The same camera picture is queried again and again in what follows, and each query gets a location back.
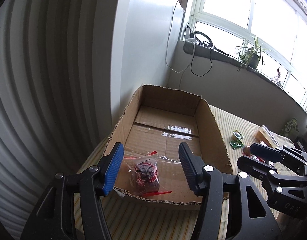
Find wafer biscuit pack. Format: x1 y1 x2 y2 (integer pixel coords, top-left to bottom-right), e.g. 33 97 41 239
254 125 284 148

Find dark cake red-trim wrapper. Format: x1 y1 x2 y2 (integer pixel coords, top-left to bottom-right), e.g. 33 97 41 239
123 151 172 198

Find red white small packet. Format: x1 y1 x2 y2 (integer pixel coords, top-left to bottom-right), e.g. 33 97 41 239
242 145 253 157

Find small dark green packet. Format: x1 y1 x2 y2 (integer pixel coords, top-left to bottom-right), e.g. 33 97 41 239
230 139 244 150

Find yellow green jelly cup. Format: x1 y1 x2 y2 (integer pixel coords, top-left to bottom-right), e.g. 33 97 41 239
232 130 244 140

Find green shopping bag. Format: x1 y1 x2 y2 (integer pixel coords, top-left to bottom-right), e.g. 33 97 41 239
279 118 299 140

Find striped tablecloth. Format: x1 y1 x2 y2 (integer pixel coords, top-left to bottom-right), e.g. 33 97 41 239
73 104 294 240

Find brown cardboard box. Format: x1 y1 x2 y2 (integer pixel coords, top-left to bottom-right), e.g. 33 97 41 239
104 85 233 210

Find small figurine on sill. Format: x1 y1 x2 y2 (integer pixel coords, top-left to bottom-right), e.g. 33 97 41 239
271 67 281 83

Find potted spider plant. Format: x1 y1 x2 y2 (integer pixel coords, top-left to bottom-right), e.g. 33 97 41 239
236 36 268 72

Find white power strip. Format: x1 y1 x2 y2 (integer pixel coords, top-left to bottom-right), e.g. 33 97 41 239
184 23 196 43

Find white cabinet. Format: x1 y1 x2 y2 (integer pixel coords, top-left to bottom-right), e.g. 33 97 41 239
111 0 184 124

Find black cable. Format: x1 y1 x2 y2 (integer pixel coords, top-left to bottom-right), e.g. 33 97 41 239
190 42 214 78

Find window frame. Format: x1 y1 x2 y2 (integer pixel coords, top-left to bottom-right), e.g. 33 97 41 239
187 0 307 112

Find white cable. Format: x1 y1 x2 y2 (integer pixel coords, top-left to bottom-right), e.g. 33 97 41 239
164 0 197 74

